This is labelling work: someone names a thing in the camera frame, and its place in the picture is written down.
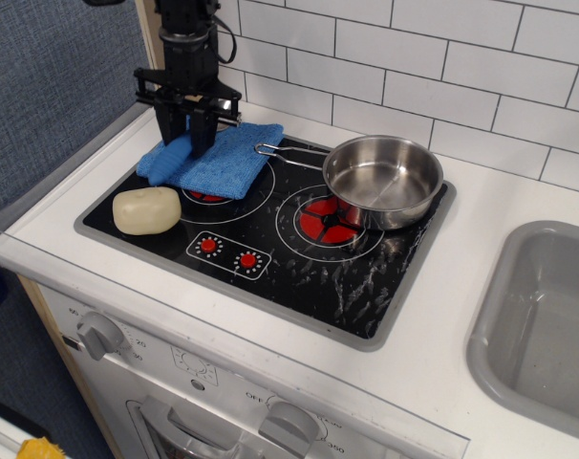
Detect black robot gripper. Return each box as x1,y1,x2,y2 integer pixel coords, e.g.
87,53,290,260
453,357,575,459
134,31,242,158

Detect spoon with blue handle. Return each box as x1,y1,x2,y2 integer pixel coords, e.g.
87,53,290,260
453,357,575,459
148,132,192,186

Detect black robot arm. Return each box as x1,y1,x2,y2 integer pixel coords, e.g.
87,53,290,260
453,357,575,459
135,1,242,158

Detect blue folded cloth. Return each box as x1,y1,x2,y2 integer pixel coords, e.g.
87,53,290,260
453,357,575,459
137,122,284,200

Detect yellow cloth item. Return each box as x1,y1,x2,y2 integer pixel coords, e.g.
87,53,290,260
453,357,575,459
16,437,66,459

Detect cream toy potato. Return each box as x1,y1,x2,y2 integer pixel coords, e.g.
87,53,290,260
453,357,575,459
112,186,182,235

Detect black toy stove top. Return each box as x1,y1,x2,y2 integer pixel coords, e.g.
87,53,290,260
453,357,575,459
75,138,456,352

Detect stainless steel pot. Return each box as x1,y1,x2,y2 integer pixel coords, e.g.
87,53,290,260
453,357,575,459
254,135,443,230

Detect grey left oven knob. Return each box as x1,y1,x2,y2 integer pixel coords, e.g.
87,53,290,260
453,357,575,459
76,312,124,361

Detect grey oven knob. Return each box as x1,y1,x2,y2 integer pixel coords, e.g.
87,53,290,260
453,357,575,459
258,402,319,458
76,312,124,361

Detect white toy oven front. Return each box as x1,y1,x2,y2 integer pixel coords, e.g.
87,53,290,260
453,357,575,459
32,286,468,458

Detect grey right oven knob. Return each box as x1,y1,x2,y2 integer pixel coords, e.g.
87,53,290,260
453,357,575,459
258,402,319,458

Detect grey sink basin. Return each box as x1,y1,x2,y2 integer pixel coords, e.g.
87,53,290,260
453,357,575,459
466,221,579,439

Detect wooden side post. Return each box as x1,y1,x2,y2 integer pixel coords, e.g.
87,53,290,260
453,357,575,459
135,0,164,70

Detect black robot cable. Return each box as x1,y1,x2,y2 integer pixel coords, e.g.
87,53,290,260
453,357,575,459
212,11,237,64

